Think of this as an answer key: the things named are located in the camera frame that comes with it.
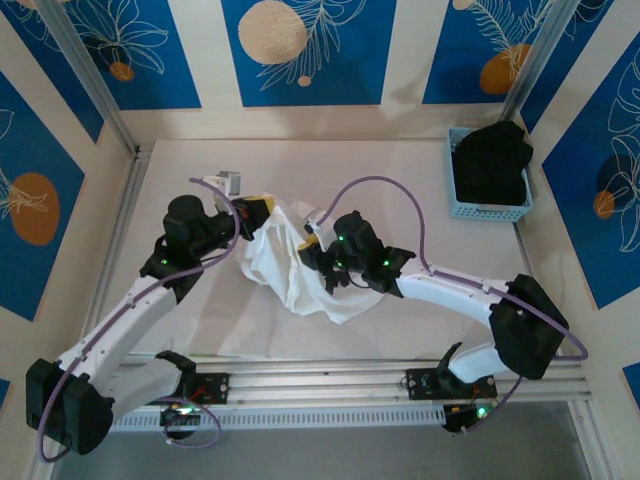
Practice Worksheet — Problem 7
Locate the white t-shirt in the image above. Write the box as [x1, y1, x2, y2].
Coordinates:
[237, 192, 389, 326]

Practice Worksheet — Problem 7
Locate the light blue plastic basket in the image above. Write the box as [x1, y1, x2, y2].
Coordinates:
[446, 127, 534, 221]

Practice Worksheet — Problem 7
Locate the pale pink table cover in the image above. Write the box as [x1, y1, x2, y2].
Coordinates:
[87, 139, 566, 361]

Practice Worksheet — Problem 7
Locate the black garment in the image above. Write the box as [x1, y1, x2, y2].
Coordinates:
[452, 120, 535, 207]

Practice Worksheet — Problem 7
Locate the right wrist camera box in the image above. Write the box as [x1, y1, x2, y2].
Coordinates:
[302, 212, 331, 236]

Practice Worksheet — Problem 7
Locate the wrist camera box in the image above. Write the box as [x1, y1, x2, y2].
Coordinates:
[302, 212, 331, 236]
[212, 170, 244, 199]

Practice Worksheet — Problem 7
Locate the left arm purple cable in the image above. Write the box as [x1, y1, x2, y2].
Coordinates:
[38, 177, 241, 462]

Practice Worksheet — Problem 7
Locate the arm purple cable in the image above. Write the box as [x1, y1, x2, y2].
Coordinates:
[317, 175, 589, 436]
[38, 177, 241, 462]

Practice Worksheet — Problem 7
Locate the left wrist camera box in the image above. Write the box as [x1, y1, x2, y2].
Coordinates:
[212, 170, 244, 199]

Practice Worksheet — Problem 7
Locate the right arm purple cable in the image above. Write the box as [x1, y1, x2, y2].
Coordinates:
[317, 175, 589, 436]

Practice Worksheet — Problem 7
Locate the aluminium side rail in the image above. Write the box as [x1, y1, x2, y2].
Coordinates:
[72, 143, 154, 372]
[487, 142, 581, 364]

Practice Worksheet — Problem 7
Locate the aluminium rail frame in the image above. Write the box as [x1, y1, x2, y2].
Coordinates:
[42, 357, 596, 414]

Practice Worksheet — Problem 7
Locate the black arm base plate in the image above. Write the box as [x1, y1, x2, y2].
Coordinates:
[184, 372, 231, 405]
[405, 368, 499, 401]

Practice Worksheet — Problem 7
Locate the blue floral wall panel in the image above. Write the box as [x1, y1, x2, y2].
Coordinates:
[221, 0, 399, 108]
[541, 34, 640, 312]
[62, 0, 203, 112]
[0, 69, 87, 323]
[421, 0, 556, 106]

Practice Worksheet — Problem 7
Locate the white slotted cable duct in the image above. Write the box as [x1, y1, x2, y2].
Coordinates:
[109, 405, 446, 434]

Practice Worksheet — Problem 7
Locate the aluminium corner post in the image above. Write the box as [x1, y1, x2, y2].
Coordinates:
[34, 0, 141, 156]
[492, 0, 576, 146]

